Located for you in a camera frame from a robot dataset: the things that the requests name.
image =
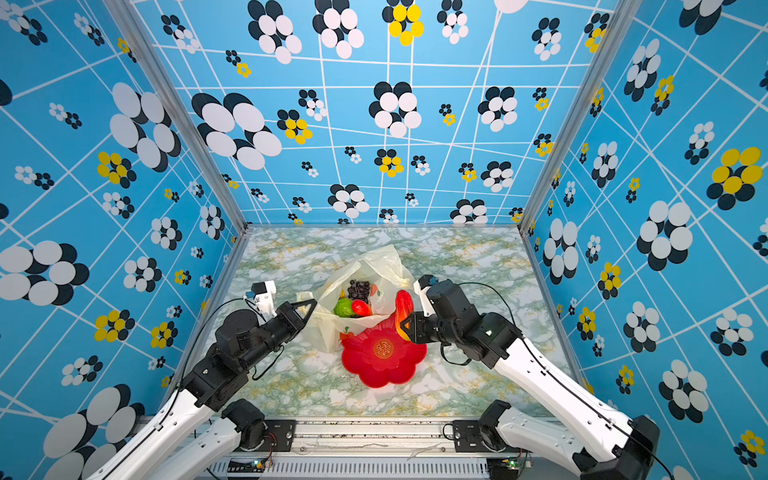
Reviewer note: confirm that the red flower-shaped plate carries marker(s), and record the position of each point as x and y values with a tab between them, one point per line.
380	356

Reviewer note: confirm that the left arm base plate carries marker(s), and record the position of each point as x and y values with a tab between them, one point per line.
278	436

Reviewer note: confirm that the purple grape bunch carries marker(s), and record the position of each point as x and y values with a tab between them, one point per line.
359	290

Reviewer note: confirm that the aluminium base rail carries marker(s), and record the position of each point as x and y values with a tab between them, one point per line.
383	438

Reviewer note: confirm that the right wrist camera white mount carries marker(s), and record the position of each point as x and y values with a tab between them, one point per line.
421	287

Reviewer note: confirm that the red yellow mango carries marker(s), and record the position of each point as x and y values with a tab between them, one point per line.
361	308

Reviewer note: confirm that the orange small fruit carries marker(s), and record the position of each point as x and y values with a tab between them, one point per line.
404	308

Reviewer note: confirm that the green lime fruit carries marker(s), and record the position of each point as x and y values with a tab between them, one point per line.
344	308

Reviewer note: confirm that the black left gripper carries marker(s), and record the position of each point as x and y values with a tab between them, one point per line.
287	314

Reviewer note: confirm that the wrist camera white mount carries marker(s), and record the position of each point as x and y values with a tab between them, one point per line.
421	287
261	298

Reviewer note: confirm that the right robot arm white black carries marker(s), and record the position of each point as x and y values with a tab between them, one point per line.
590	438

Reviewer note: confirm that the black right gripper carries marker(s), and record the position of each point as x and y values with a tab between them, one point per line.
418	321

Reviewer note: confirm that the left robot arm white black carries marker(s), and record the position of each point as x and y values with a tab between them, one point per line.
198	426

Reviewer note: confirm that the yellowish printed plastic bag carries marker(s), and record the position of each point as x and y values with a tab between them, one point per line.
383	268

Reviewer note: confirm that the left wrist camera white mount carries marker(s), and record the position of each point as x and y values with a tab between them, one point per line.
261	298

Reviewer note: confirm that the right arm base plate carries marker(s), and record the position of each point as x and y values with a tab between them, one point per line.
467	438

